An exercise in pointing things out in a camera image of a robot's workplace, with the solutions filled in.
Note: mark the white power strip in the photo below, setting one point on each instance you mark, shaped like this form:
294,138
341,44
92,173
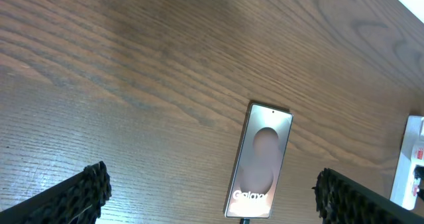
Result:
405,186

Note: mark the gold Galaxy smartphone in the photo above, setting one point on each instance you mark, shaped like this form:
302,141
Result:
259,161

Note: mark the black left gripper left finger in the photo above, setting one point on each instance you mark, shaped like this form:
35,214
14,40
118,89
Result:
78,199

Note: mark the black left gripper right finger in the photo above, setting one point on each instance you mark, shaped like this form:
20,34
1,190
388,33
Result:
342,200

